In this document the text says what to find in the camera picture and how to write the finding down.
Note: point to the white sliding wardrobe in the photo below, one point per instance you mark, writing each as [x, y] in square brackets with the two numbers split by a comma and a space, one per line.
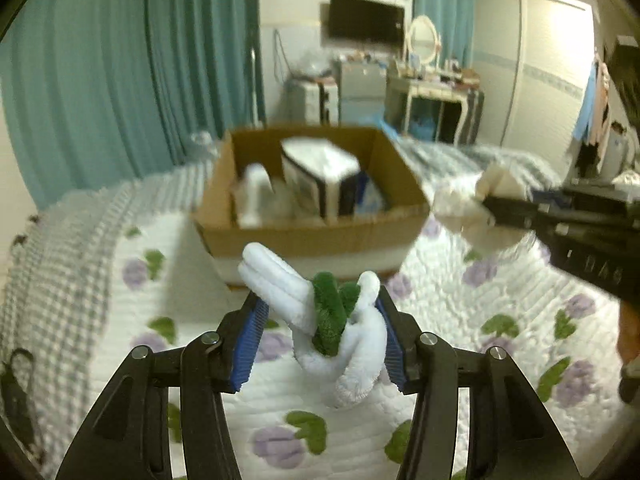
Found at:
[534, 59]

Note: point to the white dressing table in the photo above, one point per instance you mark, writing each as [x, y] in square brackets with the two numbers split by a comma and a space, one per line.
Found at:
[458, 104]

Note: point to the white upright pole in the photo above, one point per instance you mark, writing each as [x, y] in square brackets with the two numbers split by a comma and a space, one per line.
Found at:
[257, 123]

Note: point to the large teal curtain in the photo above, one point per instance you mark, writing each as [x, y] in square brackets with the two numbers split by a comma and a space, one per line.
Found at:
[101, 91]

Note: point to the white and green plush toy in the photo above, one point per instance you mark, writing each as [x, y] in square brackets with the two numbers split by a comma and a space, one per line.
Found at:
[339, 336]

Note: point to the white scrunchie cloth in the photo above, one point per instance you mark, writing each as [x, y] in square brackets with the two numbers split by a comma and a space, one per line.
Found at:
[497, 181]

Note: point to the hanging clothes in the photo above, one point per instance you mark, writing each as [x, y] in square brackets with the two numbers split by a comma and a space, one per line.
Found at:
[594, 124]

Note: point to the white oval vanity mirror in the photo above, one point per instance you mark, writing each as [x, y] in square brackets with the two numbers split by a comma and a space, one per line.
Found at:
[423, 41]

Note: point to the grey checked blanket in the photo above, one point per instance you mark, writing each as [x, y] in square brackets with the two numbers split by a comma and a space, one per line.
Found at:
[56, 296]

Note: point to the white floral quilt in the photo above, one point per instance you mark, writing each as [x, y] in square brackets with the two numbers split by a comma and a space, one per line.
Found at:
[303, 415]

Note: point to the clear plastic water jug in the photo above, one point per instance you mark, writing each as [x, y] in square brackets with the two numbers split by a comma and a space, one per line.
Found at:
[202, 146]

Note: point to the large tissue paper pack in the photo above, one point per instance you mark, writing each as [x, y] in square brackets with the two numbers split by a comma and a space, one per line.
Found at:
[322, 176]

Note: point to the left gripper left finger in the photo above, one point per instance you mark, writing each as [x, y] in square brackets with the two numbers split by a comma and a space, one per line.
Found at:
[125, 435]

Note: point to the narrow teal curtain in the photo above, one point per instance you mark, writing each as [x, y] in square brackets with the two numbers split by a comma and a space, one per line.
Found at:
[454, 20]

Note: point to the blue plastic bag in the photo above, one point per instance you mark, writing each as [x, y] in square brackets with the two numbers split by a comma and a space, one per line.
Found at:
[424, 128]

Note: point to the small blue tissue packet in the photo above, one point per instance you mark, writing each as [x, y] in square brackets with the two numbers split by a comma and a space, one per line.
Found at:
[369, 199]

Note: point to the grey mini fridge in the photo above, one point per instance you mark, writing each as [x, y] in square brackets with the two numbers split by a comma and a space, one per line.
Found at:
[361, 91]

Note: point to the black wall television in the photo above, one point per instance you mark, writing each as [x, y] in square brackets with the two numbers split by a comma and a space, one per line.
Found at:
[368, 21]

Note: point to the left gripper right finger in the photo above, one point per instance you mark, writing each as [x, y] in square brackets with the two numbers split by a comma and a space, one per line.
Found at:
[512, 435]

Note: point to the brown cardboard box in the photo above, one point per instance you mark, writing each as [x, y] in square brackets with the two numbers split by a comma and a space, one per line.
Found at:
[345, 246]

